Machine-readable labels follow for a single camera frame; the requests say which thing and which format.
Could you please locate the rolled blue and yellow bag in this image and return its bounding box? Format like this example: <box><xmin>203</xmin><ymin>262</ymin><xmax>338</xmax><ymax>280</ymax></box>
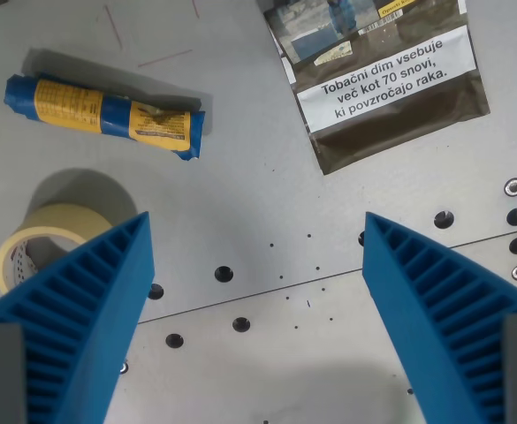
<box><xmin>4</xmin><ymin>72</ymin><xmax>208</xmax><ymax>163</ymax></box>

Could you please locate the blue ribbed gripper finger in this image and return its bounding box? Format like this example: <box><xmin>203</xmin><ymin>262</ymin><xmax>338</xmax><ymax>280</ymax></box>
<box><xmin>361</xmin><ymin>211</ymin><xmax>517</xmax><ymax>424</ymax></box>
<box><xmin>0</xmin><ymin>210</ymin><xmax>157</xmax><ymax>424</ymax></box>

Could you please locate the beige masking tape roll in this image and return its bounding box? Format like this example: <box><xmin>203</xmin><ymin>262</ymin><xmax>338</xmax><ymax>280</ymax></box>
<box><xmin>0</xmin><ymin>203</ymin><xmax>118</xmax><ymax>294</ymax></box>

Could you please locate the brown tobacco pouch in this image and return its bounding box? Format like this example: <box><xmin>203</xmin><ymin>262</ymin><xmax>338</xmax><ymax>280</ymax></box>
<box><xmin>262</xmin><ymin>0</ymin><xmax>492</xmax><ymax>176</ymax></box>

